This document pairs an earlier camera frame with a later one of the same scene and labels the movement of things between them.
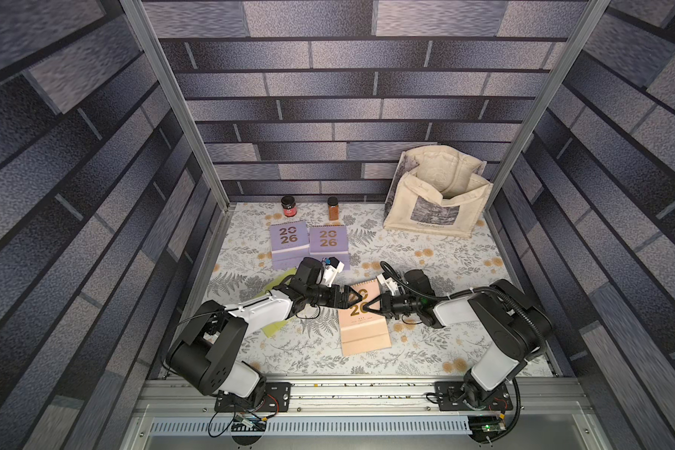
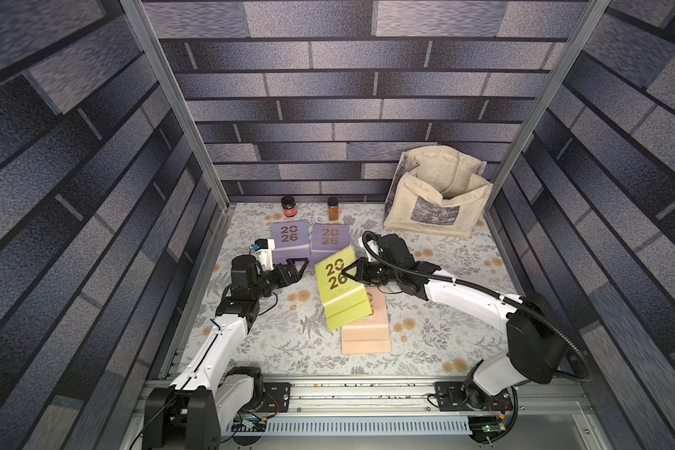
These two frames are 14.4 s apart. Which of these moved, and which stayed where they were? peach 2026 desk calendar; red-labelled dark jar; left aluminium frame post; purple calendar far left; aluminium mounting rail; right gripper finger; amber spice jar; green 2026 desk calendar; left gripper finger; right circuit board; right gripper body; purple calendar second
Moved: left gripper finger; green 2026 desk calendar; right gripper finger; right gripper body
Stayed: purple calendar far left; peach 2026 desk calendar; left aluminium frame post; purple calendar second; amber spice jar; red-labelled dark jar; right circuit board; aluminium mounting rail
